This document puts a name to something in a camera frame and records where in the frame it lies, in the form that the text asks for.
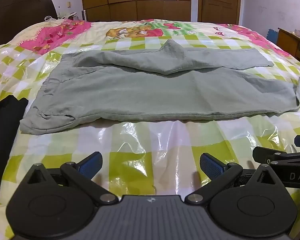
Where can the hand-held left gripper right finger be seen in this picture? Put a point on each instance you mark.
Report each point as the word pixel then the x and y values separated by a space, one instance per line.
pixel 211 166

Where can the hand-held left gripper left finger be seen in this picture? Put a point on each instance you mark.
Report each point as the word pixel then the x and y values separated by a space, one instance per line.
pixel 91 165

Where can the grey-green pants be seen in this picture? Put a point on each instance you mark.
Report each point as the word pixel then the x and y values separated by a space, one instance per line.
pixel 150 92

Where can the printed checkered blanket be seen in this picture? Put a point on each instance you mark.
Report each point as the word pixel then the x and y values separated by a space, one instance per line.
pixel 140 142

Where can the black folded cloth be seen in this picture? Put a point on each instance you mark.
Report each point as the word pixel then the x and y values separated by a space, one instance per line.
pixel 5 135

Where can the wooden side desk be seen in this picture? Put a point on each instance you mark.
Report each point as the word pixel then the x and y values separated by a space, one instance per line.
pixel 287 42

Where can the blue foam mat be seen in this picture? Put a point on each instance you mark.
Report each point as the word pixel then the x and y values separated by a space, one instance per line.
pixel 272 35

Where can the metal thermos bottle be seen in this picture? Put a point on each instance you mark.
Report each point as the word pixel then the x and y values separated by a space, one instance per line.
pixel 84 15

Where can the wooden door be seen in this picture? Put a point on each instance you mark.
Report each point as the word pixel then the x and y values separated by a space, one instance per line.
pixel 222 3

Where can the dark brown headboard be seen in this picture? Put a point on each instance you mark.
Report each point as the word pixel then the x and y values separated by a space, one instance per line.
pixel 20 17

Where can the wooden wardrobe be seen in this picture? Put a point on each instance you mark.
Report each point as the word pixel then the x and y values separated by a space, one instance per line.
pixel 135 0

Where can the white wall socket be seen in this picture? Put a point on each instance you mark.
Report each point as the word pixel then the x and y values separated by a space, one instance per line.
pixel 68 4

